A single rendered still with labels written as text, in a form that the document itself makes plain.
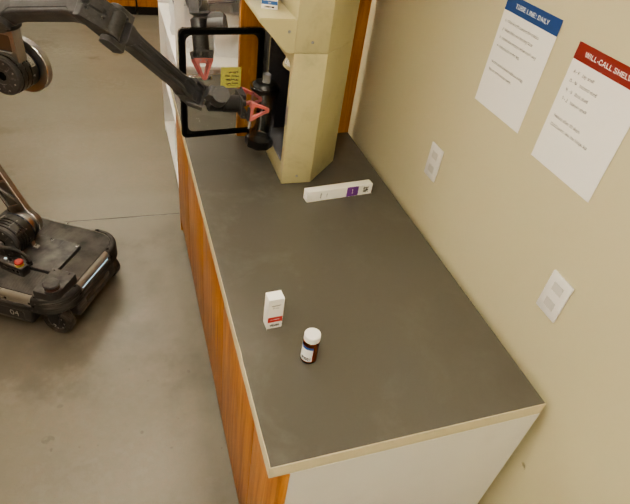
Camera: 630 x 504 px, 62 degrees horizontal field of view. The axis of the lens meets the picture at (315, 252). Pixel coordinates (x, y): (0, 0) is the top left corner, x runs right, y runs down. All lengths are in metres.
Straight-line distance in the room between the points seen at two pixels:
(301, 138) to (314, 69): 0.24
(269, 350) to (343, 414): 0.25
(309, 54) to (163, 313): 1.53
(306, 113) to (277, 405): 0.99
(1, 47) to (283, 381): 1.56
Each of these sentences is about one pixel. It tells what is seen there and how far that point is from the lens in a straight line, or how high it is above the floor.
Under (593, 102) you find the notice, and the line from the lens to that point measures 1.29.
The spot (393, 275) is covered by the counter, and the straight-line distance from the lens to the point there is 1.61.
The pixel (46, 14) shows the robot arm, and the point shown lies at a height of 1.48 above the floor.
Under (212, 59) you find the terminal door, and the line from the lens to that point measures 1.98.
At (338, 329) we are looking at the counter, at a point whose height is 0.94.
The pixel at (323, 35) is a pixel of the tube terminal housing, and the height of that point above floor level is 1.47.
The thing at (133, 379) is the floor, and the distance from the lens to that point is 2.48.
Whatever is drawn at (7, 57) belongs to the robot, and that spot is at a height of 1.20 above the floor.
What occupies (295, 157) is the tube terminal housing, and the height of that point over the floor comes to 1.05.
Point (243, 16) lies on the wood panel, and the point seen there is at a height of 1.40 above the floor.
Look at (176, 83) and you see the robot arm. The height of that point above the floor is 1.28.
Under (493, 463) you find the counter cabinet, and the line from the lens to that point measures 1.63.
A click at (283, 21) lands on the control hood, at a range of 1.68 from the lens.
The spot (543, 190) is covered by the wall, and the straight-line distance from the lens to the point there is 1.39.
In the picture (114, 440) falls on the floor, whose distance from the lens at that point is 2.33.
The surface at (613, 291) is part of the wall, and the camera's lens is 1.28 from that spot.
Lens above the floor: 1.97
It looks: 39 degrees down
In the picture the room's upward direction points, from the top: 9 degrees clockwise
